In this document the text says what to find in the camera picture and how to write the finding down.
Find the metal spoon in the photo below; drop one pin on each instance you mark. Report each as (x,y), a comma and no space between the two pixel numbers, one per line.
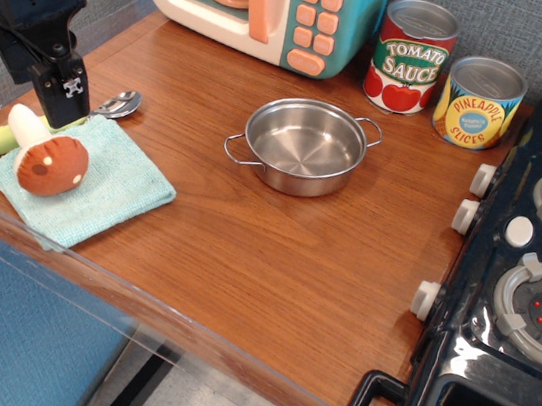
(119,106)

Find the pineapple slices can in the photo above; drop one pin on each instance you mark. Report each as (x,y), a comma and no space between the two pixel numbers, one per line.
(480,98)

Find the clear acrylic table guard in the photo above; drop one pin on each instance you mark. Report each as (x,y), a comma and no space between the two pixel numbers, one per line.
(61,345)

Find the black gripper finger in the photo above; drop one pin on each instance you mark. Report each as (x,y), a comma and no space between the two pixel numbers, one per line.
(62,89)

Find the plush brown mushroom toy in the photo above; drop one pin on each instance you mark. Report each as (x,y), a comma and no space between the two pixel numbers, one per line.
(42,180)

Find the toy microwave teal and cream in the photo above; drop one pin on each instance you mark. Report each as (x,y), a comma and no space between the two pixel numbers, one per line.
(315,38)

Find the metal pot with handles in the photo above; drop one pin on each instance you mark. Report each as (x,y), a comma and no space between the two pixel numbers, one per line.
(303,147)

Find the black toy stove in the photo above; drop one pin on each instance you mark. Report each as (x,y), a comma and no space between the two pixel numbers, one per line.
(482,338)

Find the green plush vegetable toy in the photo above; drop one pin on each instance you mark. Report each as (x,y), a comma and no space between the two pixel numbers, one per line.
(40,142)

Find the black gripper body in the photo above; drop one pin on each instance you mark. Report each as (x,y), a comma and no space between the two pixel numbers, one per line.
(47,42)

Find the light blue cloth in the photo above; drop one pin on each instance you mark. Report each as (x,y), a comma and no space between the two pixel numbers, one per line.
(121,183)

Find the tomato sauce can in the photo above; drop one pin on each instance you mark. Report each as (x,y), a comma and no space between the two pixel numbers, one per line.
(414,44)

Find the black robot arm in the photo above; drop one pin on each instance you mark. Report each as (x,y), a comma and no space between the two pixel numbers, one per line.
(26,12)

